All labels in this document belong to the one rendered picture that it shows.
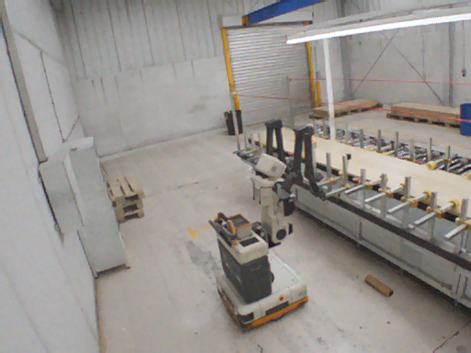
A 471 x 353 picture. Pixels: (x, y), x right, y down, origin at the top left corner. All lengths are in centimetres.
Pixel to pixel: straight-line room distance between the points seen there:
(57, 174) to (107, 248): 151
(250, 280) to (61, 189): 169
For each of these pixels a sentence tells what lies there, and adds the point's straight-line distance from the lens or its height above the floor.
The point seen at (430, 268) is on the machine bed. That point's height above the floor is 24.
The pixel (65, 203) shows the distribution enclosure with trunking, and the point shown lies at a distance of 287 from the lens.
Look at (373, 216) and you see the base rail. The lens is 310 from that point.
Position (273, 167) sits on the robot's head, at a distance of 255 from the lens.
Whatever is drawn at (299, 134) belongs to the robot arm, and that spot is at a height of 157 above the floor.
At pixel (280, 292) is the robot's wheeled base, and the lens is 288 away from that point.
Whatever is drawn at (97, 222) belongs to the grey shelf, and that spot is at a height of 69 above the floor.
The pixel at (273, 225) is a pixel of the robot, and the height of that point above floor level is 83.
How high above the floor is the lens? 215
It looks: 20 degrees down
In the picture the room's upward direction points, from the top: 9 degrees counter-clockwise
